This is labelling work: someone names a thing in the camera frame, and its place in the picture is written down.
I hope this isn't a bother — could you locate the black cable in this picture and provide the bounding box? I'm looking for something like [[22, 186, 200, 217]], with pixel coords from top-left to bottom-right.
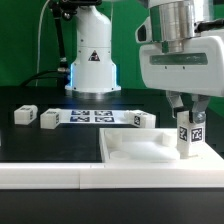
[[19, 68, 71, 87]]

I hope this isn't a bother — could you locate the blue tag sheet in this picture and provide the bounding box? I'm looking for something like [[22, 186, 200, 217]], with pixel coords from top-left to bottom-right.
[[69, 109, 116, 124]]

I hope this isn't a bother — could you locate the white L-shaped fence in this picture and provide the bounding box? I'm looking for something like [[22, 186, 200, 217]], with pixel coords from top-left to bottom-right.
[[0, 159, 224, 189]]

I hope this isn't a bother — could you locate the black camera stand pole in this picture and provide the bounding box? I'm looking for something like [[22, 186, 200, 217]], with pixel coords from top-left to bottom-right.
[[48, 0, 102, 70]]

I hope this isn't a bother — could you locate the white square tabletop tray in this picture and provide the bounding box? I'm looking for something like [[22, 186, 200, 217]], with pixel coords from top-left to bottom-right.
[[99, 128, 222, 164]]

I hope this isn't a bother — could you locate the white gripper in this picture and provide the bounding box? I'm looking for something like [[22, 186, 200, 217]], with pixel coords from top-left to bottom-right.
[[135, 18, 224, 124]]

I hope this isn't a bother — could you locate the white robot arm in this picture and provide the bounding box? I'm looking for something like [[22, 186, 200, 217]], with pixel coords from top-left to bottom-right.
[[70, 0, 224, 123]]

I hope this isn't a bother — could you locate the white cable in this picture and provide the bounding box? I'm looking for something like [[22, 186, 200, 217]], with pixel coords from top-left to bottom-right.
[[34, 0, 51, 87]]

